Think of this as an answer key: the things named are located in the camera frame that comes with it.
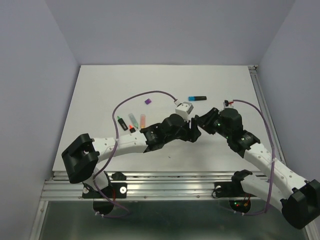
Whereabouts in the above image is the aluminium rail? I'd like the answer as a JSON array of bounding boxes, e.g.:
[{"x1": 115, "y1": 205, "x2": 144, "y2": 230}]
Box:
[
  {"x1": 40, "y1": 171, "x2": 234, "y2": 201},
  {"x1": 248, "y1": 65, "x2": 286, "y2": 165}
]

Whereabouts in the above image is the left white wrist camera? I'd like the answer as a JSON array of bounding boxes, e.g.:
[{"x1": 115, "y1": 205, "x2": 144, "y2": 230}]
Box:
[{"x1": 174, "y1": 100, "x2": 194, "y2": 122}]

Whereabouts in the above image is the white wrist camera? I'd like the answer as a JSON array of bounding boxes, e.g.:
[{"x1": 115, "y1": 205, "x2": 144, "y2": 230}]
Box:
[
  {"x1": 223, "y1": 100, "x2": 234, "y2": 109},
  {"x1": 174, "y1": 100, "x2": 194, "y2": 122}
]

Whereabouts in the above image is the green highlighter black body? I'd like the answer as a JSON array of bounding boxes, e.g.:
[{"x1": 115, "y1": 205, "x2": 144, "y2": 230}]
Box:
[{"x1": 117, "y1": 116, "x2": 129, "y2": 131}]

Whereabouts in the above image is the orange pastel highlighter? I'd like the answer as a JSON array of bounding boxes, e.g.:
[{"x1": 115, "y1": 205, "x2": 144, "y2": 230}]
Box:
[{"x1": 140, "y1": 114, "x2": 146, "y2": 129}]

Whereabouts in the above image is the orange highlighter black body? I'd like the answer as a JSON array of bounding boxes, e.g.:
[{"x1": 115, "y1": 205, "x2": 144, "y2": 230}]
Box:
[{"x1": 129, "y1": 124, "x2": 136, "y2": 133}]

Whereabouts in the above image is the mint pastel highlighter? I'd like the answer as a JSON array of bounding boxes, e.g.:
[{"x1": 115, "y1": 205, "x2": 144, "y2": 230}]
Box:
[{"x1": 128, "y1": 113, "x2": 139, "y2": 129}]

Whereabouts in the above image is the purple cable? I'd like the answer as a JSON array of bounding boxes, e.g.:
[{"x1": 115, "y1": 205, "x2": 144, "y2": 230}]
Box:
[
  {"x1": 232, "y1": 99, "x2": 277, "y2": 217},
  {"x1": 92, "y1": 90, "x2": 183, "y2": 218}
]

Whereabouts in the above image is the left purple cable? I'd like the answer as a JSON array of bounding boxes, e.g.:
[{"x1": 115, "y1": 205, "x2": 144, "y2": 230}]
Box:
[{"x1": 92, "y1": 90, "x2": 183, "y2": 218}]

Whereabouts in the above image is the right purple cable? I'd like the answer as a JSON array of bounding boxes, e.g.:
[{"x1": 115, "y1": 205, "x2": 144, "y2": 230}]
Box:
[{"x1": 232, "y1": 99, "x2": 277, "y2": 217}]

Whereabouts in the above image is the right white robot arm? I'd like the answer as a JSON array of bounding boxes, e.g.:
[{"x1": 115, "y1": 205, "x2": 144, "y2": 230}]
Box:
[{"x1": 191, "y1": 108, "x2": 320, "y2": 230}]

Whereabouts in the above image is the blue highlighter black body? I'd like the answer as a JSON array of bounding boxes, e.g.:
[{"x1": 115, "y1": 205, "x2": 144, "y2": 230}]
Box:
[{"x1": 188, "y1": 96, "x2": 207, "y2": 102}]

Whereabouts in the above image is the aluminium front rail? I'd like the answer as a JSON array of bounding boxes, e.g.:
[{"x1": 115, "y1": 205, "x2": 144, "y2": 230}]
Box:
[{"x1": 40, "y1": 171, "x2": 234, "y2": 201}]

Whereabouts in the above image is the purple highlighter cap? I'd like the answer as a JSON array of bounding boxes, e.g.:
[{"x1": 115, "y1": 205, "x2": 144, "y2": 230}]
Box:
[{"x1": 144, "y1": 98, "x2": 152, "y2": 105}]

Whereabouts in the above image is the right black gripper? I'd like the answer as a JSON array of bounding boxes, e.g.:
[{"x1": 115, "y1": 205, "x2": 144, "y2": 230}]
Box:
[{"x1": 195, "y1": 106, "x2": 231, "y2": 139}]

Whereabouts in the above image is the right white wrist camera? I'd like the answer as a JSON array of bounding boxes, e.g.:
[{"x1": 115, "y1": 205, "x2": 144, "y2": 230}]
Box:
[{"x1": 223, "y1": 100, "x2": 234, "y2": 109}]

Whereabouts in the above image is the aluminium right side rail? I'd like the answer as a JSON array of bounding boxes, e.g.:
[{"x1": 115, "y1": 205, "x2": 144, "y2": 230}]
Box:
[{"x1": 248, "y1": 65, "x2": 286, "y2": 165}]

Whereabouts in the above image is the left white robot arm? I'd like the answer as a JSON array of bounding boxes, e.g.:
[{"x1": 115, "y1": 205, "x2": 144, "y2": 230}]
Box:
[{"x1": 61, "y1": 113, "x2": 201, "y2": 184}]

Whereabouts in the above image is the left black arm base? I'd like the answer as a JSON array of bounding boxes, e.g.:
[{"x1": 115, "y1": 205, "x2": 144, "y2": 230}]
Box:
[{"x1": 82, "y1": 172, "x2": 130, "y2": 219}]

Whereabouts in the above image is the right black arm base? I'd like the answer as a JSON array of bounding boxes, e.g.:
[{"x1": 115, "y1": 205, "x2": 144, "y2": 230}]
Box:
[{"x1": 211, "y1": 169, "x2": 255, "y2": 216}]

